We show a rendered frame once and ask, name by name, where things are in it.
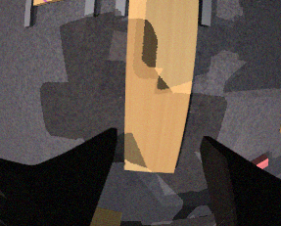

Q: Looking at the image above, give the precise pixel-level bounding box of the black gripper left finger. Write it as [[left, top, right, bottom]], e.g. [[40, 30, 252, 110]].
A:
[[0, 127, 117, 226]]

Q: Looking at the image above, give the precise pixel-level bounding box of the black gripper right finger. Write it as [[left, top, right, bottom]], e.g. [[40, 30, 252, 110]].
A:
[[200, 136, 281, 226]]

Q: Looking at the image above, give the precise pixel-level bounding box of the small pink block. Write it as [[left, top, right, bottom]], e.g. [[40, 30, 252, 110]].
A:
[[251, 154, 268, 168]]

